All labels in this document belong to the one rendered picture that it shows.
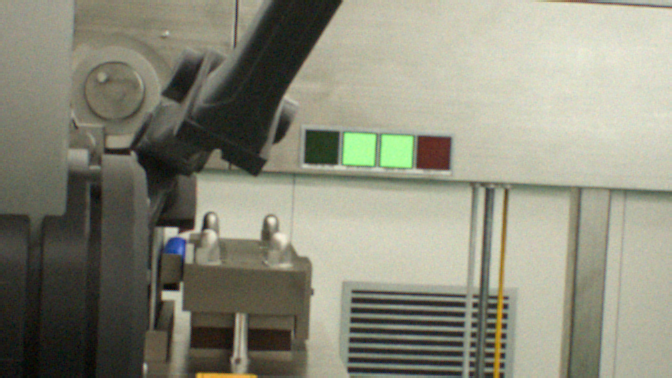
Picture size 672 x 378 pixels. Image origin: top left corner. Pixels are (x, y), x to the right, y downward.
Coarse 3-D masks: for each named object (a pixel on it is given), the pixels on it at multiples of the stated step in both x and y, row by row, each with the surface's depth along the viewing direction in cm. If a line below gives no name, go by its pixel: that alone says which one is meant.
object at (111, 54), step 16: (112, 48) 161; (80, 64) 161; (96, 64) 161; (128, 64) 161; (144, 64) 162; (80, 80) 161; (144, 80) 162; (80, 96) 161; (80, 112) 161; (144, 112) 162; (112, 128) 162; (128, 128) 162
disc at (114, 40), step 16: (80, 48) 161; (96, 48) 161; (128, 48) 162; (144, 48) 162; (160, 64) 162; (160, 80) 162; (144, 96) 162; (160, 96) 163; (112, 144) 162; (128, 144) 163
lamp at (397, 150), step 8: (384, 136) 198; (392, 136) 198; (400, 136) 198; (408, 136) 198; (384, 144) 198; (392, 144) 198; (400, 144) 198; (408, 144) 198; (384, 152) 198; (392, 152) 198; (400, 152) 198; (408, 152) 199; (384, 160) 198; (392, 160) 198; (400, 160) 198; (408, 160) 199
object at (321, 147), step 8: (312, 136) 197; (320, 136) 197; (328, 136) 197; (336, 136) 197; (312, 144) 197; (320, 144) 197; (328, 144) 197; (336, 144) 197; (312, 152) 197; (320, 152) 197; (328, 152) 197; (336, 152) 197; (312, 160) 197; (320, 160) 197; (328, 160) 197; (336, 160) 198
